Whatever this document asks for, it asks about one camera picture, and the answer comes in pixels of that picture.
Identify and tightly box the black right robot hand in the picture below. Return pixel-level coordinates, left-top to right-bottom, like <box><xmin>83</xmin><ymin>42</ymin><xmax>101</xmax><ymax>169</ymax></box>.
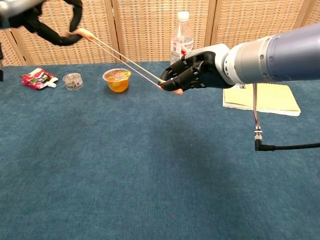
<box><xmin>158</xmin><ymin>43</ymin><xmax>235</xmax><ymax>92</ymax></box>

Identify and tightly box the clear round clip container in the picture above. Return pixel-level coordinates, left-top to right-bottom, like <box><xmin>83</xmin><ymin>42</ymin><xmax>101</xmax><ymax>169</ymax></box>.
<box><xmin>62</xmin><ymin>72</ymin><xmax>84</xmax><ymax>92</ymax></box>

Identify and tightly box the red snack pouch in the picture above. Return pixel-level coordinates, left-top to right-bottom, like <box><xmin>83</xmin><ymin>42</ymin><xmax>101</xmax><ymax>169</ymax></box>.
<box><xmin>20</xmin><ymin>67</ymin><xmax>59</xmax><ymax>90</ymax></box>

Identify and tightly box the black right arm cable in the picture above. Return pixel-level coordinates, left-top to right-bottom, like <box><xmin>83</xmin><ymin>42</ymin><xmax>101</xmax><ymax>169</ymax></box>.
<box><xmin>251</xmin><ymin>83</ymin><xmax>320</xmax><ymax>152</ymax></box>

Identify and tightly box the orange jelly cup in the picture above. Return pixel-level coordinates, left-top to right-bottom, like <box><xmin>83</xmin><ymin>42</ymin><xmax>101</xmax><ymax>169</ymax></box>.
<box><xmin>102</xmin><ymin>68</ymin><xmax>132</xmax><ymax>94</ymax></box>

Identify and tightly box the blue velvet tablecloth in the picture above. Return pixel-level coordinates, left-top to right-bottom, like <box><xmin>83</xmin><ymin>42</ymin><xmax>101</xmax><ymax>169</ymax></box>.
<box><xmin>0</xmin><ymin>58</ymin><xmax>320</xmax><ymax>240</ymax></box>

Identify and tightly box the woven wooden folding screen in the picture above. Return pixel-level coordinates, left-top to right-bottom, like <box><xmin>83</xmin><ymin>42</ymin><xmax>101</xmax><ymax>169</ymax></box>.
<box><xmin>0</xmin><ymin>0</ymin><xmax>320</xmax><ymax>68</ymax></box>

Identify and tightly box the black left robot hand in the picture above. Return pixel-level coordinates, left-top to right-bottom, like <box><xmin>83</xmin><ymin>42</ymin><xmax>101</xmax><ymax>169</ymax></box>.
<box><xmin>0</xmin><ymin>0</ymin><xmax>84</xmax><ymax>47</ymax></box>

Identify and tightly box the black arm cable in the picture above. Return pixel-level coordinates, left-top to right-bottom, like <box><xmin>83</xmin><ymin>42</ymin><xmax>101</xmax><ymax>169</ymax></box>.
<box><xmin>0</xmin><ymin>41</ymin><xmax>5</xmax><ymax>82</ymax></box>
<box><xmin>251</xmin><ymin>83</ymin><xmax>320</xmax><ymax>152</ymax></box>

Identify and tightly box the clear plastic water bottle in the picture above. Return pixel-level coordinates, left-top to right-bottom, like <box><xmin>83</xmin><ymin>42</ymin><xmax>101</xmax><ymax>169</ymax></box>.
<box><xmin>169</xmin><ymin>11</ymin><xmax>195</xmax><ymax>66</ymax></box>

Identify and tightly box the tan spiral notebook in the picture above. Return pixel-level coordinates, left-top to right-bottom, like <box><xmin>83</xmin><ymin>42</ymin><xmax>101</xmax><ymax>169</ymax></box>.
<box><xmin>222</xmin><ymin>83</ymin><xmax>302</xmax><ymax>117</ymax></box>

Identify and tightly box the beige stretchy putty stick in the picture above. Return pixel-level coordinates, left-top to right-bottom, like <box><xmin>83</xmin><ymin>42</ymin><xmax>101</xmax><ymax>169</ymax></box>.
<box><xmin>61</xmin><ymin>27</ymin><xmax>184</xmax><ymax>96</ymax></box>

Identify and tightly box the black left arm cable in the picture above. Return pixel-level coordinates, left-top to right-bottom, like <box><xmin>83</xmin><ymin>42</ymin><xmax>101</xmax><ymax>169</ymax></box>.
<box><xmin>0</xmin><ymin>41</ymin><xmax>5</xmax><ymax>82</ymax></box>

